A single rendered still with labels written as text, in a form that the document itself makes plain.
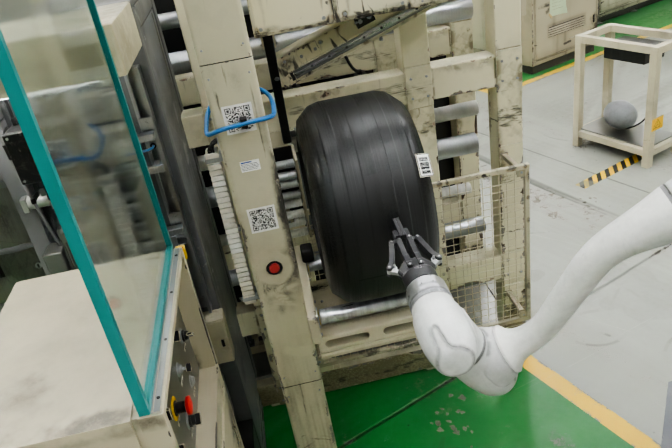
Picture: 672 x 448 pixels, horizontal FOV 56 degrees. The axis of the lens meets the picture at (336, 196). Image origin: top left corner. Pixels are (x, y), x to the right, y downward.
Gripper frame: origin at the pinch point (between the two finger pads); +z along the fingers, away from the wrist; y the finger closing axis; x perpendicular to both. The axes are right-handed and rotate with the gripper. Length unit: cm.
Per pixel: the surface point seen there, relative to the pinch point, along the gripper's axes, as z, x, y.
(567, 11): 426, 134, -269
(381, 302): 12.0, 34.2, 4.5
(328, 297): 33, 49, 18
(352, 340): 9.4, 44.0, 14.6
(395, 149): 14.6, -13.5, -3.8
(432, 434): 29, 129, -12
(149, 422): -44, -8, 55
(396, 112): 25.5, -17.5, -7.3
